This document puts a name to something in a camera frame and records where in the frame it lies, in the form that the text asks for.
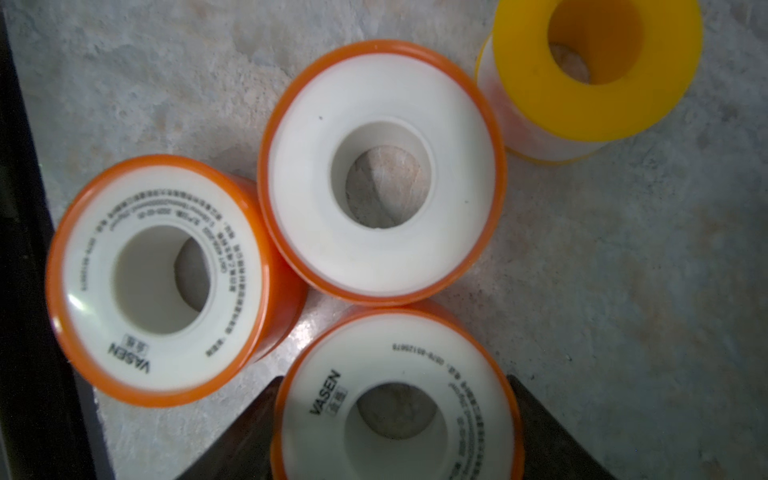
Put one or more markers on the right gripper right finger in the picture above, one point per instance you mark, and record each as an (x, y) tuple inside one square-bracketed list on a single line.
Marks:
[(551, 452)]

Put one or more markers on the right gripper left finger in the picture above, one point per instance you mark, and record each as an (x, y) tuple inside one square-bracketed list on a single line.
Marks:
[(243, 450)]

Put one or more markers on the orange tape roll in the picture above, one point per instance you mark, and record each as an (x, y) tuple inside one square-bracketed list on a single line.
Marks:
[(163, 283), (320, 432)]

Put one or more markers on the orange tape roll front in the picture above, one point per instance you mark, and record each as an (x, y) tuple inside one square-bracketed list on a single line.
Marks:
[(163, 283)]

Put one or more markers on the orange tape roll plain white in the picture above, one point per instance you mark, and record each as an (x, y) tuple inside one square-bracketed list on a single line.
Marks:
[(361, 96)]

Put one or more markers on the yellow tape roll front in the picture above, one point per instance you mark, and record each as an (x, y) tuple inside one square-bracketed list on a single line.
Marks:
[(565, 78)]

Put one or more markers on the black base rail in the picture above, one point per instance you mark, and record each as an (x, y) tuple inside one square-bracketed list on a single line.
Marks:
[(49, 426)]

